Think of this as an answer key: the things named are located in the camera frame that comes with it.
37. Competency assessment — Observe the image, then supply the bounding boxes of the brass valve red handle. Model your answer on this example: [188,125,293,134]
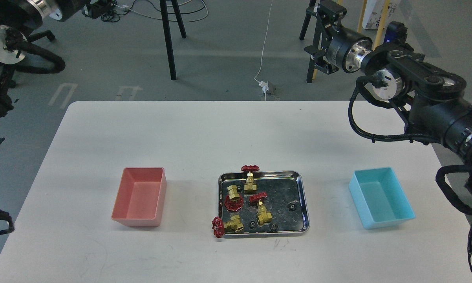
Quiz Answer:
[224,185,244,213]

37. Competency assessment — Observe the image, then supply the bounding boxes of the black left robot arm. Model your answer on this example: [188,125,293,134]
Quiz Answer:
[0,0,89,118]

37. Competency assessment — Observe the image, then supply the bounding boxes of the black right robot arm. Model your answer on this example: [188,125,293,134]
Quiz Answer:
[300,0,472,259]

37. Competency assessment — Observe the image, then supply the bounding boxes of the brass valve at tray top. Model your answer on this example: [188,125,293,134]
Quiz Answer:
[241,165,260,195]

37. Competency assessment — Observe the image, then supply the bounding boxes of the brass valve tray centre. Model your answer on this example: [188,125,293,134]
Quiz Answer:
[249,192,273,226]

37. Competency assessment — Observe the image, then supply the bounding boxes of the brass valve tray corner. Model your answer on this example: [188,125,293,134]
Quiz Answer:
[212,215,244,238]

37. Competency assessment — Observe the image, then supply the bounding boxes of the pink plastic box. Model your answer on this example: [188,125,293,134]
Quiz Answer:
[112,167,167,227]

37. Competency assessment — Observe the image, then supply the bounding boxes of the blue plastic box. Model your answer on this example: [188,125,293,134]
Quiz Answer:
[349,167,415,230]

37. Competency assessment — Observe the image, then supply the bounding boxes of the white cardboard box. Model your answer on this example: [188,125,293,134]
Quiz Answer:
[362,0,401,30]

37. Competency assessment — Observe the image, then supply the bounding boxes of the stainless steel tray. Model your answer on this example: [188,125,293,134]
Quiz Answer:
[218,171,310,237]

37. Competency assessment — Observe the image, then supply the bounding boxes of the black stand legs right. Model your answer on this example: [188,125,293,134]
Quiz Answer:
[299,0,326,83]

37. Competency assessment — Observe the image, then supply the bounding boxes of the black stand legs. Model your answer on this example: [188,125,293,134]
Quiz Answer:
[159,0,187,81]
[299,0,326,83]

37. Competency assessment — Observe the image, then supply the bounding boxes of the white power cable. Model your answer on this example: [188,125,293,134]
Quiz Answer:
[254,0,274,94]

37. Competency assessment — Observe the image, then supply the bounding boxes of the black floor cables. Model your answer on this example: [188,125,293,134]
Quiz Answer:
[83,0,209,23]

